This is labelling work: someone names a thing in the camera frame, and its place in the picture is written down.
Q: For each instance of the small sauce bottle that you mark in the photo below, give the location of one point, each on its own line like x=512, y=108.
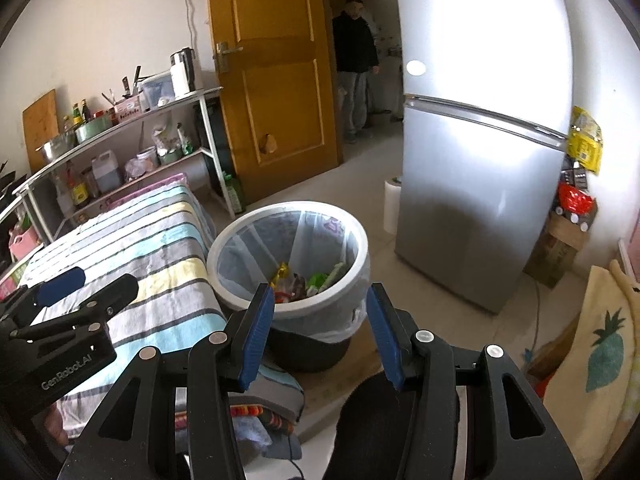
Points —
x=66, y=124

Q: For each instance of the white electric kettle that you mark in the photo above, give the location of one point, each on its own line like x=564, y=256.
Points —
x=181, y=75

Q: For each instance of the green bowl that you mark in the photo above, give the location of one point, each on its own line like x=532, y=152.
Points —
x=171, y=157

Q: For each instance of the dark jar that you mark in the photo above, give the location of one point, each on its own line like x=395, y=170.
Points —
x=91, y=184

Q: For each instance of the brown bottle yellow label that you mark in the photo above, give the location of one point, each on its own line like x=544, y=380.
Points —
x=80, y=191

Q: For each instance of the green cooking pot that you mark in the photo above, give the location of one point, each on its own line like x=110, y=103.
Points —
x=94, y=130

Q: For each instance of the colourful striped cloth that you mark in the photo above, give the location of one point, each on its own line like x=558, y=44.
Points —
x=255, y=415

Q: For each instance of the white trash bin with liner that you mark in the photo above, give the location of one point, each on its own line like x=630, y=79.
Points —
x=240, y=260

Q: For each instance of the silver refrigerator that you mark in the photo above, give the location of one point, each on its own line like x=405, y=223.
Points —
x=475, y=185

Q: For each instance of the low metal stove rack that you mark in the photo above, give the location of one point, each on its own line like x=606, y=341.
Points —
x=10, y=210

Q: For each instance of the stacked pans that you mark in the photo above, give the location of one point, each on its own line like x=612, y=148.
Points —
x=12, y=177

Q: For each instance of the small yellow-green packet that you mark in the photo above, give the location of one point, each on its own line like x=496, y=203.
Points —
x=281, y=274

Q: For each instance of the green floor bottle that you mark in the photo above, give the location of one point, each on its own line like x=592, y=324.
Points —
x=234, y=195

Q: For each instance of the pinkish plastic bag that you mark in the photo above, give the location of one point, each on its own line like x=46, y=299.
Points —
x=135, y=170

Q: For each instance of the steel basin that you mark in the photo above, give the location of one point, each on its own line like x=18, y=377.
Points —
x=57, y=149

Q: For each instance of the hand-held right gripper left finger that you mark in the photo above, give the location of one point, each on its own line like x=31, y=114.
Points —
x=257, y=335

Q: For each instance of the black panel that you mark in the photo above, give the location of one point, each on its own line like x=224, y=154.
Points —
x=212, y=150

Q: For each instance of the dark sauce bottle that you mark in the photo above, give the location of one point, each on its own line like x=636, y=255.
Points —
x=86, y=111

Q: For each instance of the yellow-capped sauce bottle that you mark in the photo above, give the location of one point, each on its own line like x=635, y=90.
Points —
x=76, y=115

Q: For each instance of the striped cloth covered table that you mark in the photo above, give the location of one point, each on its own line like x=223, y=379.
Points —
x=150, y=240

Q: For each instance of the white plastic tub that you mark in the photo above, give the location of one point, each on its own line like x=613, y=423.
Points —
x=147, y=159

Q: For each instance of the yellow packets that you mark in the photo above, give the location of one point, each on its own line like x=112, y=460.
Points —
x=585, y=140

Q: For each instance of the person's black-clad leg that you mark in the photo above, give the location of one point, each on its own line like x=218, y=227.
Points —
x=380, y=425

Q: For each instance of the wooden cutting board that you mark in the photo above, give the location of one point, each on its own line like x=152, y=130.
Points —
x=40, y=125

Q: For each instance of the white paper roll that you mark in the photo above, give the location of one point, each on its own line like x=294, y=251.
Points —
x=392, y=207

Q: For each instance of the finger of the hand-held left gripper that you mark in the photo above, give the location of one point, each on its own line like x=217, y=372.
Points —
x=107, y=296
x=60, y=281

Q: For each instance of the large green snack packet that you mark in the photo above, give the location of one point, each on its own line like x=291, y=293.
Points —
x=320, y=279

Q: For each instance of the cardboard box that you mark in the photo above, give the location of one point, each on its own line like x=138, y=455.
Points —
x=555, y=251

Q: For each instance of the kitchen knives and utensils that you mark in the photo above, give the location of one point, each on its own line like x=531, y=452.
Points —
x=132, y=82

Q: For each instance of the cream pineapple print cloth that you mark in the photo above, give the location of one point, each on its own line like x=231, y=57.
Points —
x=600, y=360

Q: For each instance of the clear plastic container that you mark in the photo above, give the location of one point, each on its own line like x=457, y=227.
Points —
x=159, y=91

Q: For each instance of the white metal shelf rack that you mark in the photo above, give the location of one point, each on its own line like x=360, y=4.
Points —
x=125, y=120

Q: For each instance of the crumpled plastic bag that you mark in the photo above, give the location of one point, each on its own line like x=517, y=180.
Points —
x=166, y=139

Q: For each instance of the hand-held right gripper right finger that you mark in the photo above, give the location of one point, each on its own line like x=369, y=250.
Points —
x=385, y=340

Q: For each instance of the pink plastic basket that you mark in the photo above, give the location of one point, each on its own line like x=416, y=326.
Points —
x=25, y=244

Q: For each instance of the green shelf bottle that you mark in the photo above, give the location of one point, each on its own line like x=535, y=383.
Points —
x=186, y=140

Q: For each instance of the white plastic jug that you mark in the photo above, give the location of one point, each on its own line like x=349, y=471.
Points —
x=106, y=175

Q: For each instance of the pink utensil basket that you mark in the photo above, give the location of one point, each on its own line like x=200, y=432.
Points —
x=129, y=109

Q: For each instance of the white plastic bottle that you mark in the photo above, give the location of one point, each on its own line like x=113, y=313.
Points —
x=64, y=200

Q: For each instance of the red plastic bags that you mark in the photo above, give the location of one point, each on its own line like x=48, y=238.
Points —
x=575, y=200

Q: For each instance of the wooden door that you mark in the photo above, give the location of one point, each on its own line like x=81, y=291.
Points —
x=280, y=100

